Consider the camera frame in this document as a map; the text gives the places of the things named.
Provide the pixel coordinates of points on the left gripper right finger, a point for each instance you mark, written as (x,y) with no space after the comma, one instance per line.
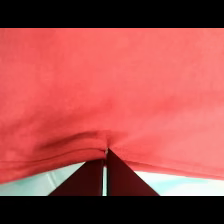
(125,180)

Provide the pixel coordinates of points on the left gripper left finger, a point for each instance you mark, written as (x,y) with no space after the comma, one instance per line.
(83,181)

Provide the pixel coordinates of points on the red T-shirt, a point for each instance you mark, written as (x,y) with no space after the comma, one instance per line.
(110,86)

